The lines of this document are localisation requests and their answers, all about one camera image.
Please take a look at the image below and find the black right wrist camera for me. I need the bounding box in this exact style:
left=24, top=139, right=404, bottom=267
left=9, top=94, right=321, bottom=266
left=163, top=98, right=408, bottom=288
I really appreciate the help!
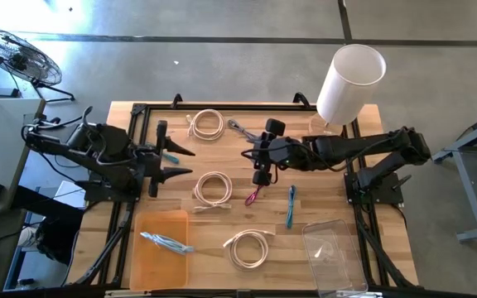
left=265, top=118, right=287, bottom=137

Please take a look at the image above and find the orange plastic tray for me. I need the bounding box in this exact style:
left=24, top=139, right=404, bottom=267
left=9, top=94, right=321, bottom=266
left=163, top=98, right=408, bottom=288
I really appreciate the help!
left=129, top=209, right=190, bottom=292

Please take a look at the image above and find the white lamp with wooden base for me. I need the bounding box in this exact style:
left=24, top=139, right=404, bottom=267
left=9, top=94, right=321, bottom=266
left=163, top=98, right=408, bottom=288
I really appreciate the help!
left=307, top=43, right=388, bottom=144

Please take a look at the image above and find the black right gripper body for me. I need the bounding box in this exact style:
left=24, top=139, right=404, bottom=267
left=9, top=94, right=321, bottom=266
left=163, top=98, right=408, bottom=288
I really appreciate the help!
left=254, top=138, right=286, bottom=171

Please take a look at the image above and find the white paper sheet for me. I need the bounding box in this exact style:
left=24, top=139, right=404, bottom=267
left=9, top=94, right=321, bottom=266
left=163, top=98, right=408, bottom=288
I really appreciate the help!
left=54, top=181, right=86, bottom=209

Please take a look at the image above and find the grey desk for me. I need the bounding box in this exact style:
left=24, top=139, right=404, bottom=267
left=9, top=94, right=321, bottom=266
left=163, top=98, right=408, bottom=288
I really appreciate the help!
left=0, top=97, right=47, bottom=214

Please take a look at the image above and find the grey metal stand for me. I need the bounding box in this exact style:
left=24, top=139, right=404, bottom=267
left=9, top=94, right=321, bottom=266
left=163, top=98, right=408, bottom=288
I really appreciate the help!
left=430, top=106, right=477, bottom=243

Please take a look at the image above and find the magenta braided USB cable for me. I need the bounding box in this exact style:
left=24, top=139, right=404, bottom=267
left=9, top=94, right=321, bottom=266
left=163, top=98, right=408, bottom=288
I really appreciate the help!
left=244, top=184, right=264, bottom=207

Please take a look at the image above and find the grey braided USB cable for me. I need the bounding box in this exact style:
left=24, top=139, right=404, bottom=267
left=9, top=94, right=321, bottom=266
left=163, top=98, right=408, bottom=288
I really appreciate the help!
left=227, top=118, right=261, bottom=144

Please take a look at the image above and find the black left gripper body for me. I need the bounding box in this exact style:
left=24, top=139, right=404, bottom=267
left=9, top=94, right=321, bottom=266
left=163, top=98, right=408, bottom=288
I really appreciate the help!
left=137, top=119, right=169, bottom=199

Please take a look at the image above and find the light blue ethernet cable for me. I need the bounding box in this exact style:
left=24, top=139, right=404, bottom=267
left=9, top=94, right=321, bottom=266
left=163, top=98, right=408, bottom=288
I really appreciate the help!
left=139, top=231, right=196, bottom=256

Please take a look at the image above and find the clear plastic tray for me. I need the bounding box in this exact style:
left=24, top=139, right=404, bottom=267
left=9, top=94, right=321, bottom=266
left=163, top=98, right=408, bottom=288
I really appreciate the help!
left=301, top=219, right=369, bottom=297

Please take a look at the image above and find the black floor fan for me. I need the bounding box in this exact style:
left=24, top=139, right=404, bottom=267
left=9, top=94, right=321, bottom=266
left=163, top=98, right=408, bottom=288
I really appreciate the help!
left=0, top=26, right=76, bottom=103

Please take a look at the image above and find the black chair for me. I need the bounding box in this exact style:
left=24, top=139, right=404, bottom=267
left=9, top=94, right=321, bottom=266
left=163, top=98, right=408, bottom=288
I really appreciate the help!
left=9, top=185, right=85, bottom=266

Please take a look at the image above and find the beige ethernet cable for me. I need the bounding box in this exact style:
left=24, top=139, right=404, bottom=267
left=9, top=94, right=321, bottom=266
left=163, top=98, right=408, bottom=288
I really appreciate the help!
left=222, top=228, right=277, bottom=272
left=191, top=171, right=234, bottom=214
left=185, top=108, right=227, bottom=142

